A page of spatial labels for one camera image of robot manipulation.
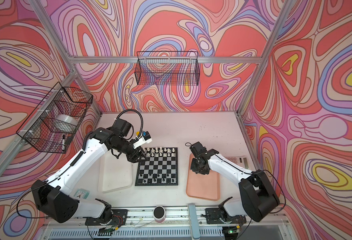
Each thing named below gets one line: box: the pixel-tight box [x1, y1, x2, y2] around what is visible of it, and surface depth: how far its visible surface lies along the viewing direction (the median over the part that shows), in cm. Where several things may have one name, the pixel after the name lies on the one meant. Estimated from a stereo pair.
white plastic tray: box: [97, 149, 133, 194], surface depth 88 cm
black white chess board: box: [135, 147, 179, 187], surface depth 90 cm
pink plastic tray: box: [186, 153, 220, 201], surface depth 85 cm
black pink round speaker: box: [153, 205, 166, 223], surface depth 72 cm
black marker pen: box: [61, 135, 66, 154], surface depth 73 cm
